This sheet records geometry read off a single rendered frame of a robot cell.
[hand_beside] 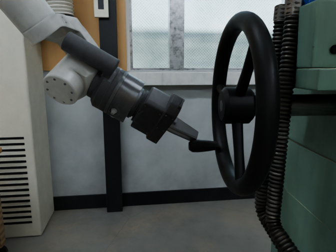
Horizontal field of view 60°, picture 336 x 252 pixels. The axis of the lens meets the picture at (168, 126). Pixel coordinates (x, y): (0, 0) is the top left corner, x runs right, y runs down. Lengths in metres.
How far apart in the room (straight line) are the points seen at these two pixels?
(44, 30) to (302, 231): 0.62
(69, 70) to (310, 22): 0.38
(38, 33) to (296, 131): 0.54
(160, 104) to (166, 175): 1.41
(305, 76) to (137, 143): 1.47
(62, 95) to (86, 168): 1.38
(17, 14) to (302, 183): 0.61
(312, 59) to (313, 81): 0.03
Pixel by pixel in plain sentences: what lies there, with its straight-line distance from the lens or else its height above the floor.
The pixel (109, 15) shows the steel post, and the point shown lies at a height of 1.15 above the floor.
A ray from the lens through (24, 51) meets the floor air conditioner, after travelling 1.56.
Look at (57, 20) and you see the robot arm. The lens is 0.55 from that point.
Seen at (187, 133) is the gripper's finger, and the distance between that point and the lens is 0.56.
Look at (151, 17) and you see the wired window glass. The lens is 1.88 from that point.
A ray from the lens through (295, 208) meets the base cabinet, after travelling 0.72.
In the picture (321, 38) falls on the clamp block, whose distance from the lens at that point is 0.46.
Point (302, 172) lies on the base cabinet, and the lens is 0.68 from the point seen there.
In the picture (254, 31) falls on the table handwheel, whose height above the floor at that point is 0.91.
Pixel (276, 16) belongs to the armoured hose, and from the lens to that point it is 0.54.
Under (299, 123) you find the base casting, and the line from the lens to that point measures 0.68.
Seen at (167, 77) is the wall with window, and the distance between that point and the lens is 1.73.
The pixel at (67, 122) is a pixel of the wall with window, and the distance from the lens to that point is 1.84.
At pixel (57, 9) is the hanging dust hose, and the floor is 1.16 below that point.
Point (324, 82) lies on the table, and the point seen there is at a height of 0.85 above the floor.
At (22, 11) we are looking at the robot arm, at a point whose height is 0.96.
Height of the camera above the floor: 0.87
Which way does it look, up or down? 11 degrees down
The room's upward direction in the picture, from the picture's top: straight up
